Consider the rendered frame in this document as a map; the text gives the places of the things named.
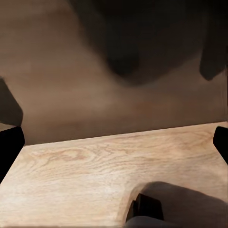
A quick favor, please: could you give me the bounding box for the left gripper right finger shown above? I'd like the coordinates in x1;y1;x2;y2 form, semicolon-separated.
213;126;228;165

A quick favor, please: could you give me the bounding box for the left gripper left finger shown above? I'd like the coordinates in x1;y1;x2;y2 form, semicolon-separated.
0;126;25;184

